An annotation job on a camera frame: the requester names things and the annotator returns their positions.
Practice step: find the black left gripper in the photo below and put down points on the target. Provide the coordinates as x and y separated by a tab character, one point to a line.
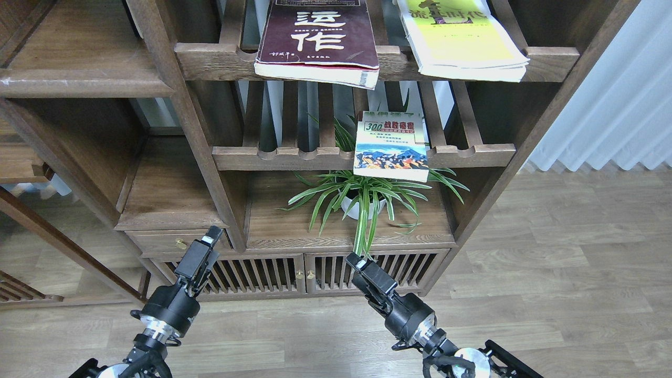
172	304

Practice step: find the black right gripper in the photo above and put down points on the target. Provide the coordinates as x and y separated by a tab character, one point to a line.
407	317

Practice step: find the colourful cover paperback book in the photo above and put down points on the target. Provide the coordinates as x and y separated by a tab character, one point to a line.
391	145

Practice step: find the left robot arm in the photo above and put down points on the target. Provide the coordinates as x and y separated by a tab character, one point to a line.
147	357

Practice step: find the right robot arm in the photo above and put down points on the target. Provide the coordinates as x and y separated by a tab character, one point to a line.
452	361

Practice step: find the white plant pot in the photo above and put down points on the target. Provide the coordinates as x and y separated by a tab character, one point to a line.
351	207

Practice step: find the green spider plant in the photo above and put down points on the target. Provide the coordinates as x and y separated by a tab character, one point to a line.
331	188

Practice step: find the dark wooden bookshelf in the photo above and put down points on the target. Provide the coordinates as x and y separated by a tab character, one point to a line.
151	112

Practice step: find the maroon book white characters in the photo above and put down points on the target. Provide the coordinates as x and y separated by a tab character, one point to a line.
320	41

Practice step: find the yellow green book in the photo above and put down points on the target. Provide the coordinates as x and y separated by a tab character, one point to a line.
460	40

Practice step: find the white curtain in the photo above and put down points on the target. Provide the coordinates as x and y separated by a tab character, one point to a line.
620	117

